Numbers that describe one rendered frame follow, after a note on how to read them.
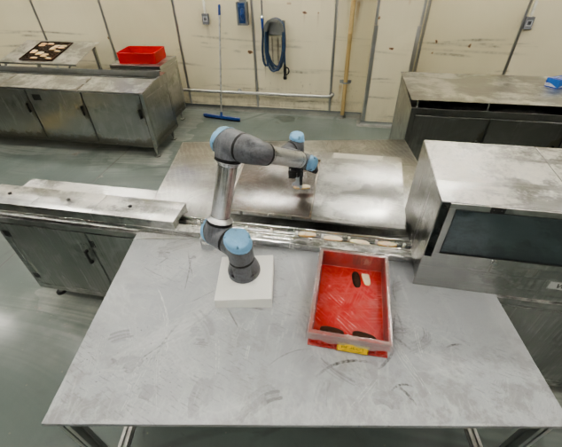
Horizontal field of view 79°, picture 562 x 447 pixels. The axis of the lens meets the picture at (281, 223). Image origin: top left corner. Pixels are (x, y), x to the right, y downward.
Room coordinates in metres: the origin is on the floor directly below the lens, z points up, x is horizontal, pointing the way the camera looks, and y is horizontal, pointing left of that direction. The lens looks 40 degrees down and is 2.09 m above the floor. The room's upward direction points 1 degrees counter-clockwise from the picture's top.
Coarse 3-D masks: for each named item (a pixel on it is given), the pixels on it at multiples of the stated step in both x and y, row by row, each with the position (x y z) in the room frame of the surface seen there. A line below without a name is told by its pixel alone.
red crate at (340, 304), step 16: (336, 272) 1.12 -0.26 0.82; (352, 272) 1.11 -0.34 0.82; (368, 272) 1.11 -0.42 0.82; (320, 288) 1.02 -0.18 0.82; (336, 288) 1.02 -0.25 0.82; (352, 288) 1.01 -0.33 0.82; (368, 288) 1.01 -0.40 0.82; (320, 304) 0.93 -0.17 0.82; (336, 304) 0.93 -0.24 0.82; (352, 304) 0.92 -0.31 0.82; (368, 304) 0.92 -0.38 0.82; (320, 320) 0.85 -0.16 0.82; (336, 320) 0.84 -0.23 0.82; (352, 320) 0.84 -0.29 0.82; (368, 320) 0.84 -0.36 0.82; (368, 352) 0.68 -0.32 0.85; (384, 352) 0.68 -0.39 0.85
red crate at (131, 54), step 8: (128, 48) 5.04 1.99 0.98; (136, 48) 5.06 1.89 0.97; (144, 48) 5.04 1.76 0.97; (152, 48) 5.03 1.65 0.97; (160, 48) 4.90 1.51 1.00; (120, 56) 4.72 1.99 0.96; (128, 56) 4.71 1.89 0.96; (136, 56) 4.69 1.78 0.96; (144, 56) 4.68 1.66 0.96; (152, 56) 4.66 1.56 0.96; (160, 56) 4.84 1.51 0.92
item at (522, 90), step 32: (416, 96) 2.92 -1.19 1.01; (448, 96) 2.91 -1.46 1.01; (480, 96) 2.90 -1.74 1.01; (512, 96) 2.89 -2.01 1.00; (544, 96) 2.88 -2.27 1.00; (416, 128) 2.82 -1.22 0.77; (448, 128) 2.77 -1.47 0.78; (480, 128) 2.72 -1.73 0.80; (512, 128) 2.67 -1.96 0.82; (544, 128) 2.62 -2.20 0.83
